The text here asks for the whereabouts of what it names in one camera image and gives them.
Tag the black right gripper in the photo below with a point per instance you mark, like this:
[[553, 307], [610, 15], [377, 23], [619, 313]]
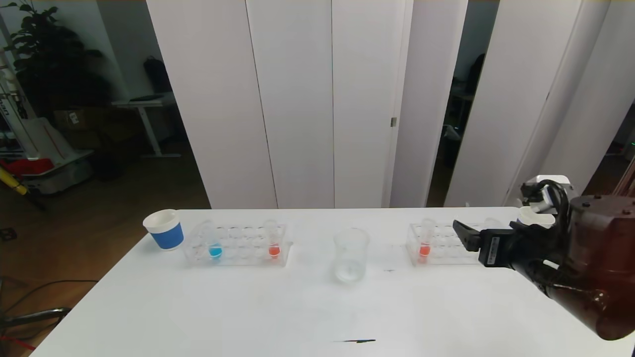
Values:
[[494, 249]]

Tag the test tube with red pigment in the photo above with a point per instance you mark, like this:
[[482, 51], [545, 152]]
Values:
[[274, 251], [424, 251]]

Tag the test tube with blue pigment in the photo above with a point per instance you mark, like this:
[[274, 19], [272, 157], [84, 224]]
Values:
[[215, 252]]

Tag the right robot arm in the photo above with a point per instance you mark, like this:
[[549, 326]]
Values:
[[600, 267]]

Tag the clear acrylic test tube rack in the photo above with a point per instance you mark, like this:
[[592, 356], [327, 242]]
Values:
[[239, 248], [441, 248]]

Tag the clear glass beaker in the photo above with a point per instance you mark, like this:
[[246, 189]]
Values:
[[351, 263]]

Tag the white paper cup blue sleeve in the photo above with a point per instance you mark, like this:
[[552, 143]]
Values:
[[166, 236], [535, 218]]

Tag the white desk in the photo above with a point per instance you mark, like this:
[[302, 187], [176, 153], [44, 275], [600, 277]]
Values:
[[149, 103]]

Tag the black backpack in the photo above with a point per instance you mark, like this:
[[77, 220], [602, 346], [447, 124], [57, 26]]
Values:
[[158, 74]]

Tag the brown cardboard box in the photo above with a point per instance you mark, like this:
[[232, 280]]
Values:
[[74, 119]]

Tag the white machine base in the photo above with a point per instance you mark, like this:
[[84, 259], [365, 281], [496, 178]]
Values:
[[59, 173]]

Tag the grey metal leg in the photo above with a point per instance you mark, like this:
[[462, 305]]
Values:
[[39, 316]]

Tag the yellow tool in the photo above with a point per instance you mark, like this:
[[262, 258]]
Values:
[[15, 186]]

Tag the dark green potted plant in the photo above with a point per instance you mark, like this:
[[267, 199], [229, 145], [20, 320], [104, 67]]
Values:
[[49, 54]]

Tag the dark floor outlet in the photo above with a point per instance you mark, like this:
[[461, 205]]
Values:
[[7, 234]]

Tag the white pole with lettering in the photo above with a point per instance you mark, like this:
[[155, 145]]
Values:
[[12, 94]]

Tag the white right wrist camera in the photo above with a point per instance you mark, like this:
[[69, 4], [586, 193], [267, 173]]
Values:
[[545, 191]]

